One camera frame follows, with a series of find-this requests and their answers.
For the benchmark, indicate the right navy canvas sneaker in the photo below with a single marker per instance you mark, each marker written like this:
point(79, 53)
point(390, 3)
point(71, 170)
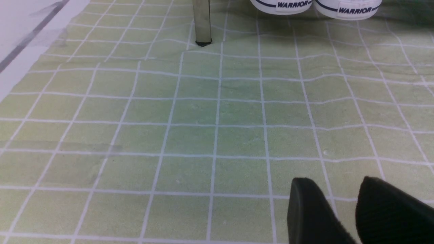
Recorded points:
point(348, 10)

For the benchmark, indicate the green checkered tablecloth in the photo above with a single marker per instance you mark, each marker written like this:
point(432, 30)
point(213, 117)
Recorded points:
point(125, 131)

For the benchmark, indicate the left navy canvas sneaker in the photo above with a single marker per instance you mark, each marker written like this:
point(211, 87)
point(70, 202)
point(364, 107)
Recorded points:
point(282, 7)

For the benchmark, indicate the navy canvas sneaker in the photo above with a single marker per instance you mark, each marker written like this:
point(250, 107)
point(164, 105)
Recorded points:
point(348, 10)
point(282, 7)

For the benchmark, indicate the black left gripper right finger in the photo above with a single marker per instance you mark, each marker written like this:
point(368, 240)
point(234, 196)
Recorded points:
point(387, 215)

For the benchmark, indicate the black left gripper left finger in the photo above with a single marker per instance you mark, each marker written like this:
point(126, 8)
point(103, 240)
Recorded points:
point(310, 219)

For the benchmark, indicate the stainless steel shoe rack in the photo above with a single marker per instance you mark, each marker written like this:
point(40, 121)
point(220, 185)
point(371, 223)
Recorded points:
point(202, 22)

